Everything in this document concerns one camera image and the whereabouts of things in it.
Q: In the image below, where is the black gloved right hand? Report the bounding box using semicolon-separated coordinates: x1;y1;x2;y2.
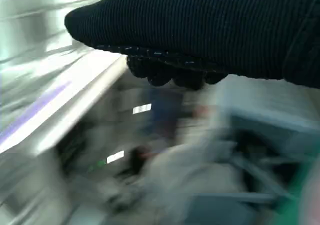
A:
64;0;320;91

